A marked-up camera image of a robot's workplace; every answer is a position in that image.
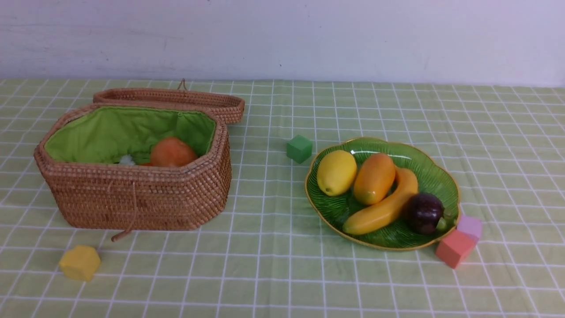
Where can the yellow toy lemon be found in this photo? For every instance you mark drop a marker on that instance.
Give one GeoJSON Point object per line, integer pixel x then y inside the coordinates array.
{"type": "Point", "coordinates": [336, 173]}

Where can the orange yellow toy mango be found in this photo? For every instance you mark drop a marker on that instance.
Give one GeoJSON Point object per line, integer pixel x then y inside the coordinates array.
{"type": "Point", "coordinates": [374, 179]}

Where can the orange toy potato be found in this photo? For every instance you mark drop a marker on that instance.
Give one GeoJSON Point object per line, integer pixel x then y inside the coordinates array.
{"type": "Point", "coordinates": [172, 152]}

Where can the yellow toy banana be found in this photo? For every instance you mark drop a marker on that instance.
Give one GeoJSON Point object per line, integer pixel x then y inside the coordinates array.
{"type": "Point", "coordinates": [386, 211]}

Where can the dark purple toy mangosteen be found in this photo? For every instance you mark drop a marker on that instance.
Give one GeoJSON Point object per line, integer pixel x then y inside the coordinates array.
{"type": "Point", "coordinates": [424, 214]}

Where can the green foam cube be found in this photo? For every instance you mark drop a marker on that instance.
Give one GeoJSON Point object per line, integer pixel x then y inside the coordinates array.
{"type": "Point", "coordinates": [299, 149]}

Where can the woven wicker basket lid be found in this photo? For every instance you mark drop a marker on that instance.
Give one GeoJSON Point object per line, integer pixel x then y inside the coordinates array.
{"type": "Point", "coordinates": [226, 108]}

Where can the green checkered tablecloth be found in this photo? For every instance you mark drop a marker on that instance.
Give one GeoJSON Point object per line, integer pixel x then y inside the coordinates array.
{"type": "Point", "coordinates": [269, 255]}

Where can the green leaf-shaped glass plate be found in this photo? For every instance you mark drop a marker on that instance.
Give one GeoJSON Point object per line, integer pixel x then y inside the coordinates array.
{"type": "Point", "coordinates": [397, 236]}

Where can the white tag inside basket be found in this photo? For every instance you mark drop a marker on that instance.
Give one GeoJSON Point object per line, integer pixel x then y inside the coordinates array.
{"type": "Point", "coordinates": [127, 160]}

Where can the light purple foam cube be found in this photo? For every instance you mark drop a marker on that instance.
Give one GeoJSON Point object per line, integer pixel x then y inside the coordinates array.
{"type": "Point", "coordinates": [471, 227]}

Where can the salmon pink foam cube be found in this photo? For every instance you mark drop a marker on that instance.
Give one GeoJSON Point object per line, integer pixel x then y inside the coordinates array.
{"type": "Point", "coordinates": [455, 248]}

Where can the woven wicker basket green lining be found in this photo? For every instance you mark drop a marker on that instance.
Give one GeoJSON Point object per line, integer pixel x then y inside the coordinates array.
{"type": "Point", "coordinates": [79, 160]}

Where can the yellow foam block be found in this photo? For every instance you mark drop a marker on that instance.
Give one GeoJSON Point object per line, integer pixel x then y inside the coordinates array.
{"type": "Point", "coordinates": [80, 263]}

